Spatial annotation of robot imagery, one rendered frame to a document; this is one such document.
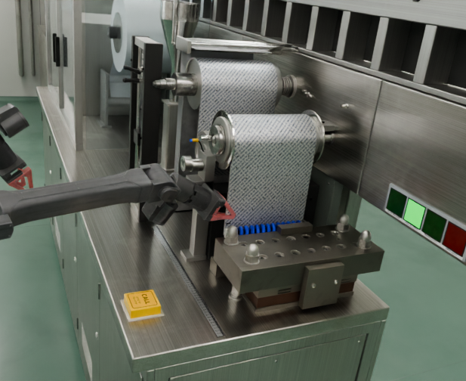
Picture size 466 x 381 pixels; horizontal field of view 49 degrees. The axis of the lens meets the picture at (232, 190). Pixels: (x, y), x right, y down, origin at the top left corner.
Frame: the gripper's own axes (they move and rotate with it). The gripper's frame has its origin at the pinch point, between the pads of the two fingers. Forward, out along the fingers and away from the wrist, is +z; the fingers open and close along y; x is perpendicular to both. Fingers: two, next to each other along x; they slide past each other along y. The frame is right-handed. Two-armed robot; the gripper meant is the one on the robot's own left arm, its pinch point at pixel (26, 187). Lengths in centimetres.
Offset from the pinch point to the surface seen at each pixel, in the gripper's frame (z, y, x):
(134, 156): 16.5, 5.9, -32.8
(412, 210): 16, -80, -57
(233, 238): 15, -51, -27
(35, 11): 92, 492, -162
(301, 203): 24, -49, -51
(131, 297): 14.4, -43.8, -0.6
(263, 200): 17, -46, -42
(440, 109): -4, -80, -69
